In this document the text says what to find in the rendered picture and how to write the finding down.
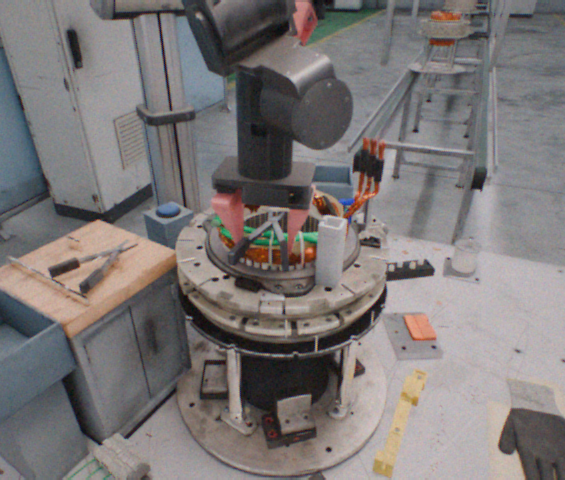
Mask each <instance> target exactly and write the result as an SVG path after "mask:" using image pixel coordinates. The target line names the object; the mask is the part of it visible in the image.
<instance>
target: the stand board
mask: <svg viewBox="0 0 565 480"><path fill-rule="evenodd" d="M67 236H71V237H73V238H75V239H77V240H79V241H81V245H82V248H83V251H81V252H80V251H78V250H76V249H74V248H72V247H70V246H69V244H68V240H67ZM67 236H64V237H62V238H60V239H58V240H56V241H54V242H52V243H50V244H48V245H46V246H43V247H41V248H39V249H37V250H35V251H33V252H31V253H29V254H27V255H24V256H22V258H20V259H18V261H20V262H22V263H24V264H27V265H28V266H30V267H32V268H34V269H36V270H38V271H40V272H42V273H43V274H46V275H48V276H50V273H49V270H48V267H51V266H53V265H56V264H58V263H61V262H64V261H67V260H70V259H73V258H75V256H76V258H77V259H80V258H84V256H88V255H92V254H95V253H99V252H102V251H106V250H110V249H114V248H115V247H117V246H118V245H120V244H121V243H122V242H124V241H125V240H127V239H128V240H129V241H128V242H127V243H126V244H125V245H124V246H123V247H124V248H125V247H128V246H132V245H134V244H137V243H138V246H136V247H134V248H132V249H129V250H127V251H125V252H123V253H121V254H120V255H119V256H118V258H119V259H120V260H121V264H122V268H123V269H122V270H118V269H116V268H114V267H112V266H111V267H110V268H109V270H107V271H106V272H105V274H104V278H103V279H102V280H101V281H100V282H99V283H98V285H96V286H95V287H94V288H93V289H92V290H91V291H90V292H89V293H86V294H85V296H88V297H89V299H90V303H91V305H90V306H89V307H88V306H85V305H83V304H82V303H80V302H78V301H76V300H74V299H73V298H71V297H69V296H67V295H64V294H62V293H61V292H59V291H57V290H55V289H53V288H52V287H50V286H48V285H46V284H43V283H41V281H40V280H38V279H36V278H34V277H32V276H31V275H29V274H27V273H24V272H22V271H20V270H19V269H17V268H15V267H13V266H11V265H10V264H8V265H5V266H3V267H1V268H0V287H1V288H3V289H5V290H6V291H9V292H11V293H12V294H14V295H16V296H17V297H19V298H21V299H22V300H24V301H27V302H28V303H30V304H32V305H33V306H35V308H37V309H38V310H40V311H42V312H43V313H45V314H48V315H49V316H51V317H53V318H54V319H56V320H58V321H59V322H60V323H61V326H62V328H63V331H64V335H65V336H67V337H69V338H73V337H74V336H75V334H77V333H78V332H80V331H81V330H83V329H84V328H86V327H87V326H89V325H91V324H92V323H94V322H95V321H97V320H98V319H100V318H101V317H102V316H104V315H105V314H107V313H108V312H110V311H111V310H112V309H114V308H115V307H116V306H118V305H119V304H121V303H122V302H124V301H125V300H127V299H128V298H129V297H132V296H133V295H135V294H136V293H138V292H139V291H141V290H142V289H144V288H145V287H146V285H148V284H149V283H151V282H152V281H155V280H156V279H158V278H159V277H160V276H162V275H163V274H165V273H166V272H168V271H169V270H171V269H172V268H173V267H175V266H176V265H177V262H176V254H175V250H173V249H170V248H168V247H165V246H163V245H160V244H158V243H155V242H152V241H150V240H147V239H145V238H142V237H140V236H137V235H135V234H132V233H129V232H126V231H124V230H122V229H121V228H119V227H116V226H114V225H112V224H109V223H106V222H103V221H101V220H96V221H94V222H92V223H90V224H88V225H85V226H83V227H81V228H79V229H77V230H75V232H73V233H71V234H69V235H67ZM104 262H105V258H103V259H100V260H97V261H94V262H93V263H91V262H90V263H85V264H82V265H80V268H78V269H76V270H73V271H71V272H68V273H64V274H62V275H59V276H57V277H54V279H56V280H57V281H59V282H61V284H63V285H65V286H68V287H70V288H72V289H73V290H75V291H77V292H79V293H80V289H79V286H78V285H79V283H80V282H81V281H82V280H83V279H85V278H87V277H88V276H89V275H90V274H91V273H92V272H93V271H95V270H96V269H97V268H100V267H101V266H102V265H103V264H104ZM50 277H51V276H50Z"/></svg>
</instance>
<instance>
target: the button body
mask: <svg viewBox="0 0 565 480"><path fill-rule="evenodd" d="M169 203H171V204H175V205H177V206H178V207H179V208H181V209H182V212H181V214H180V215H177V216H175V217H172V218H161V217H158V216H157V215H156V210H157V209H158V208H159V207H157V208H154V209H151V210H149V211H147V212H144V213H143V214H144V220H145V225H146V231H147V237H148V240H150V241H152V242H155V243H158V244H160V245H163V246H165V247H168V248H170V249H173V250H175V246H176V241H177V239H179V236H180V234H181V233H182V231H183V230H184V228H185V226H189V228H193V226H190V221H191V220H192V219H193V218H194V212H193V211H191V210H189V209H187V208H185V207H183V206H181V205H178V204H176V203H174V202H169Z"/></svg>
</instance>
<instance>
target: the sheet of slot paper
mask: <svg viewBox="0 0 565 480"><path fill-rule="evenodd" d="M529 382H531V383H536V384H540V385H546V386H548V387H551V388H553V389H554V396H555V401H556V405H557V407H558V409H559V412H560V413H561V414H562V415H563V416H564V417H565V395H564V391H563V385H562V384H559V383H555V382H551V381H545V380H541V379H537V378H532V377H529ZM509 410H510V405H506V404H502V403H499V402H494V401H490V400H487V424H488V451H490V478H491V480H526V475H525V472H524V469H523V468H522V465H521V461H520V456H519V454H518V451H517V449H515V452H514V453H513V454H505V453H503V452H502V451H500V449H499V448H498V442H499V437H500V434H501V431H502V428H503V425H504V423H505V420H506V417H507V415H508V413H509Z"/></svg>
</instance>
